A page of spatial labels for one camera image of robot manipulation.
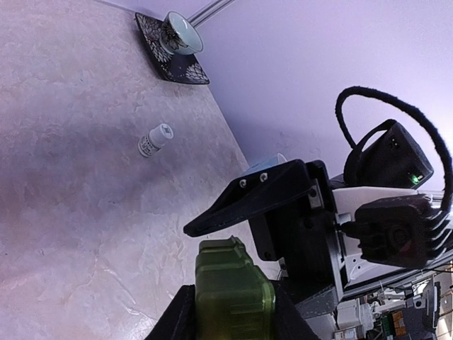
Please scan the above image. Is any pale green bowl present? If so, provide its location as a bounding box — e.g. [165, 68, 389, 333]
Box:
[159, 11, 204, 55]

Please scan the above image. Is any green pill organizer box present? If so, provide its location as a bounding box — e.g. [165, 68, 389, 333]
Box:
[195, 237, 275, 340]

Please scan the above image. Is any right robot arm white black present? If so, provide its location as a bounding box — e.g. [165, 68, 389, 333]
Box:
[183, 86, 452, 303]

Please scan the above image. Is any light blue mug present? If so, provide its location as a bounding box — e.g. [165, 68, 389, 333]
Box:
[244, 152, 287, 174]

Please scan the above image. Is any black patterned tray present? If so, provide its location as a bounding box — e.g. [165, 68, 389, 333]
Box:
[135, 13, 210, 85]

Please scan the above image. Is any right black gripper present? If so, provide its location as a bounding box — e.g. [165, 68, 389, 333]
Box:
[183, 159, 343, 305]

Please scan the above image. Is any white pill bottle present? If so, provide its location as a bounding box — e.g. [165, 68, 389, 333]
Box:
[137, 123, 174, 157]

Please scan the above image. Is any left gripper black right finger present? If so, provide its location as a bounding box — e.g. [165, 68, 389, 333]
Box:
[272, 281, 319, 340]

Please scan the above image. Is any right aluminium frame post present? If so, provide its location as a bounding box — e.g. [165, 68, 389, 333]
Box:
[188, 0, 234, 28]

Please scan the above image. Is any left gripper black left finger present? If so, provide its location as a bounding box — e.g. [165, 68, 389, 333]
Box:
[144, 285, 196, 340]

